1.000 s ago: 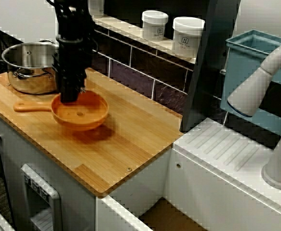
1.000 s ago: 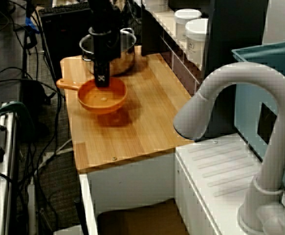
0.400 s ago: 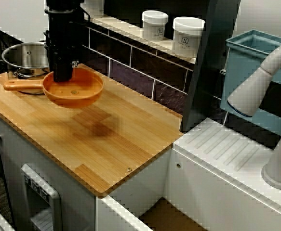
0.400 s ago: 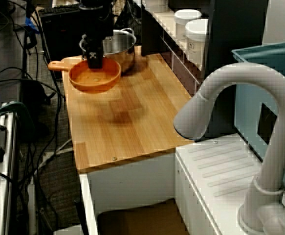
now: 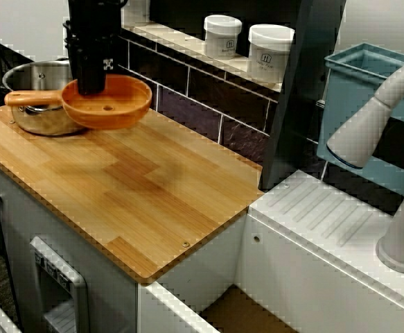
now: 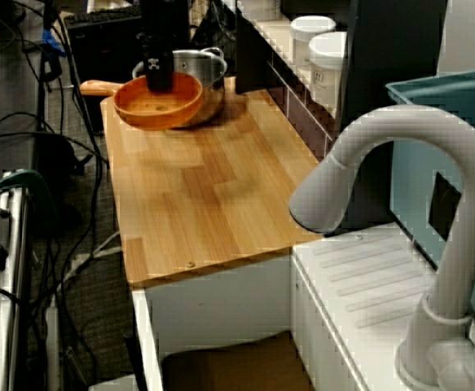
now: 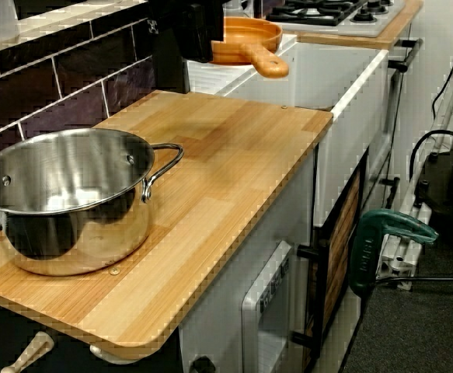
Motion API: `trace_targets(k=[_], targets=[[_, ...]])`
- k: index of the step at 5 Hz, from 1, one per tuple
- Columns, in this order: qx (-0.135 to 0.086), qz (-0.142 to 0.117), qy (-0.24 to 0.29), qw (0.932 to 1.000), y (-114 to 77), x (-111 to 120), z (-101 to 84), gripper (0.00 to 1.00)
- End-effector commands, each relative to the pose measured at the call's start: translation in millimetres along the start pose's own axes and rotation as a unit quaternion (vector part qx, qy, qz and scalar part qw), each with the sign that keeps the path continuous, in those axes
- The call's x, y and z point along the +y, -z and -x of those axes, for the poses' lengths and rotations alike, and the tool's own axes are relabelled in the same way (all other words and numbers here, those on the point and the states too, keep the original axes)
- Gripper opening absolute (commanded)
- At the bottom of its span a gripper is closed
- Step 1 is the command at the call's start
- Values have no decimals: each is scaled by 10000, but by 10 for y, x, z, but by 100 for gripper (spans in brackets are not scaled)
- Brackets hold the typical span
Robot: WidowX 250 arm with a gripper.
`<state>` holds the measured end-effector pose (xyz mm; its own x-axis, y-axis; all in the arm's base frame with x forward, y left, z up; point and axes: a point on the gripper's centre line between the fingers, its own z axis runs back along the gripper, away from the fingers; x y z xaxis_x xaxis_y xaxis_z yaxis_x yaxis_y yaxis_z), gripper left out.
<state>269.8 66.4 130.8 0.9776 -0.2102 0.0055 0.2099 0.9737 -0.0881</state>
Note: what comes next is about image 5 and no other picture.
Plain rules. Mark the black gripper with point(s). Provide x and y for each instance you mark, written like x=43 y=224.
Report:
x=94 y=27

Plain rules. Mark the orange plastic toy pan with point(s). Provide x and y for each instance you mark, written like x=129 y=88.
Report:
x=118 y=104

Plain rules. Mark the stainless steel pot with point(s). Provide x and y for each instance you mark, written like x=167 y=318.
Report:
x=42 y=121

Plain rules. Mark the plain white plastic container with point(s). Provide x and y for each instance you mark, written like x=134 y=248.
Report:
x=137 y=12

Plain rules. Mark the beige shelf ledge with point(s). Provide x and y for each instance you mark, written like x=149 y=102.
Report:
x=174 y=36

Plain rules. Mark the small white labelled jar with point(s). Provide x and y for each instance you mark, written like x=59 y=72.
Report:
x=222 y=34

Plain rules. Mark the white kitchen cabinet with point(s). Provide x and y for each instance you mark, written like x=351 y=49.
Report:
x=21 y=215

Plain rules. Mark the large white labelled jar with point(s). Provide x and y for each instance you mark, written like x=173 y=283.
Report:
x=271 y=52

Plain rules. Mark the dark gray upright panel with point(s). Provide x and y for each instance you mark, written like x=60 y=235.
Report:
x=291 y=121

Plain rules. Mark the gray dispenser panel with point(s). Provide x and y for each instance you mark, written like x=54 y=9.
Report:
x=82 y=295

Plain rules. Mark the white sink unit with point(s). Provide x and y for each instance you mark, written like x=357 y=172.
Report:
x=309 y=208

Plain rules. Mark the blue plastic bin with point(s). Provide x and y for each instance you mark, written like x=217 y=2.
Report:
x=347 y=104

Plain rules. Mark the gray toy faucet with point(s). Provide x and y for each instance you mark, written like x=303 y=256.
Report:
x=361 y=135

